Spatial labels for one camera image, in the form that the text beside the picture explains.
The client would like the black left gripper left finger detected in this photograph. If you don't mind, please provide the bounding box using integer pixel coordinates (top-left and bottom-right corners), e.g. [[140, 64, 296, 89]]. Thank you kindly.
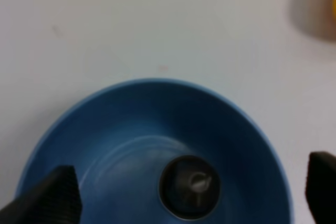
[[1, 165, 82, 224]]

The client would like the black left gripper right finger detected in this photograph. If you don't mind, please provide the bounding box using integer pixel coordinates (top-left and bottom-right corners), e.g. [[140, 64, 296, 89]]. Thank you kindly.
[[305, 152, 335, 223]]

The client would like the dark round capsule object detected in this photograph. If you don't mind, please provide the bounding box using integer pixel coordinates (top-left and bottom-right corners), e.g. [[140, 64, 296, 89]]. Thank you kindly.
[[159, 155, 222, 221]]

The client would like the blue plastic bowl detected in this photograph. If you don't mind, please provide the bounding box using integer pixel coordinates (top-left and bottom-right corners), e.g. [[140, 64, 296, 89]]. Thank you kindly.
[[16, 79, 294, 223]]

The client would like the blurry beige yellow container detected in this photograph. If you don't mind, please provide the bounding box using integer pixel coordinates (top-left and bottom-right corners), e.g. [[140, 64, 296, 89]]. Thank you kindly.
[[288, 0, 335, 42]]

